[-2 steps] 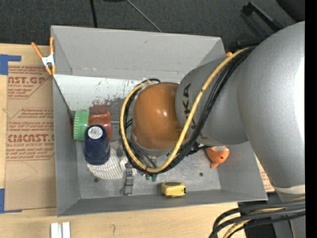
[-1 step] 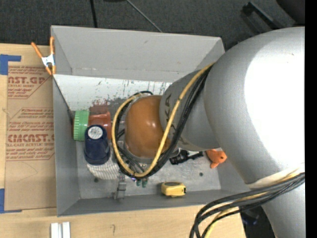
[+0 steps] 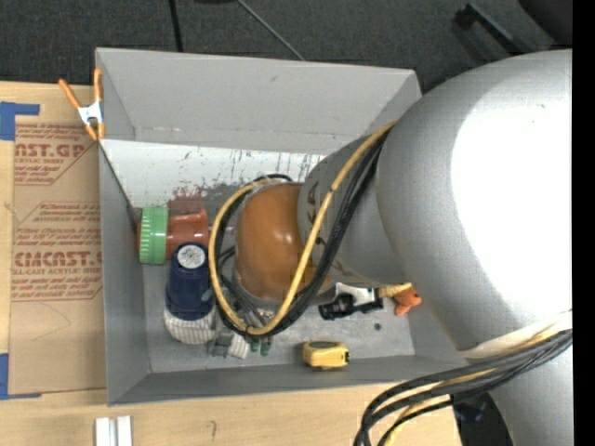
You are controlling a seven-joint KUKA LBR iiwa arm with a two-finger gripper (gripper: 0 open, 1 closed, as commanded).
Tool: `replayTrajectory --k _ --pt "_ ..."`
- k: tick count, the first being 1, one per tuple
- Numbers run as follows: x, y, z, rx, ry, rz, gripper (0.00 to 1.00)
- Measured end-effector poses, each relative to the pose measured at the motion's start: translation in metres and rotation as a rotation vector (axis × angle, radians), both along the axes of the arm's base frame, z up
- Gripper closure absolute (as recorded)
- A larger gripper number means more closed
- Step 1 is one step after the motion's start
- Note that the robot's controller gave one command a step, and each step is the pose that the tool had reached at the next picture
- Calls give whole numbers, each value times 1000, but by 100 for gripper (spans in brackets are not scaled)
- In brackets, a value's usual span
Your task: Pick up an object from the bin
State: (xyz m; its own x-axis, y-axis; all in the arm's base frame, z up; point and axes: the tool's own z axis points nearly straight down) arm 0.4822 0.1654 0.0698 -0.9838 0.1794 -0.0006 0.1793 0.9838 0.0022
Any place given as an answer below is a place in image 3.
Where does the white striped cloth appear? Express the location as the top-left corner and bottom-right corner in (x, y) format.
(162, 306), (253, 361)

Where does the dark blue cup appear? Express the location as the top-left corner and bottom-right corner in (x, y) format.
(165, 243), (217, 322)

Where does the orange bottle with green cap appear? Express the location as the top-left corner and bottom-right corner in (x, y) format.
(136, 205), (212, 267)

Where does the yellow tape measure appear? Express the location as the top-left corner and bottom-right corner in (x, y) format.
(301, 340), (351, 371)

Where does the brown cardboard board, red print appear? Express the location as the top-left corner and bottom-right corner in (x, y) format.
(0, 80), (109, 401)

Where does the orange toy animal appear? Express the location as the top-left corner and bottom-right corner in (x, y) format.
(391, 282), (424, 317)

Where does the grey metal bin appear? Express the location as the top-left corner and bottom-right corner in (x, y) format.
(94, 47), (468, 407)

